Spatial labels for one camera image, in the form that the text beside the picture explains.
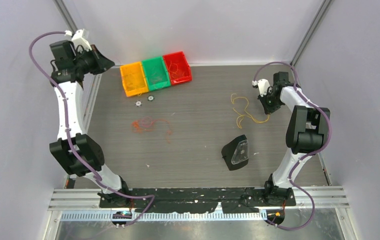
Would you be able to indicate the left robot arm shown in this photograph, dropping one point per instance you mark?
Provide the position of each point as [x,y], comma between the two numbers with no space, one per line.
[76,152]

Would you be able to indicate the green plastic bin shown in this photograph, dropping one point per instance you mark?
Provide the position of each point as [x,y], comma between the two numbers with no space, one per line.
[156,74]

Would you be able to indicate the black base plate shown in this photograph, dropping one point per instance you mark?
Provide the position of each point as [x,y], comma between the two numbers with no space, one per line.
[196,200]

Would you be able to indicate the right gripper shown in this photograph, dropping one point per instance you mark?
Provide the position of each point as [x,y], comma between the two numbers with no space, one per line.
[268,109]

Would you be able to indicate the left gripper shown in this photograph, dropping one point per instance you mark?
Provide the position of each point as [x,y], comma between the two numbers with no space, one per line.
[103,63]

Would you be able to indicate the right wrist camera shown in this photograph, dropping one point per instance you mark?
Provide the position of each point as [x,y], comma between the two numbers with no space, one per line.
[262,85]

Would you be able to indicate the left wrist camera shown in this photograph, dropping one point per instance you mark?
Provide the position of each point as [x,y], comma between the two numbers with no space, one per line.
[80,40]

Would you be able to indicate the red plastic bin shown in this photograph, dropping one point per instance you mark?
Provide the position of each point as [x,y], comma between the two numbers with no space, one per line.
[177,67]

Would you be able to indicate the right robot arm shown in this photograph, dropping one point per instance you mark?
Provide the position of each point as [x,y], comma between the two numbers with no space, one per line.
[306,134]

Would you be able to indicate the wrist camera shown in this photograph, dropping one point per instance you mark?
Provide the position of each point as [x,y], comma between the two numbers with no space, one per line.
[80,40]
[262,85]

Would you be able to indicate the yellow plastic bin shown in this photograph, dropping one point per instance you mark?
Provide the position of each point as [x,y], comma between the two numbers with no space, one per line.
[133,79]

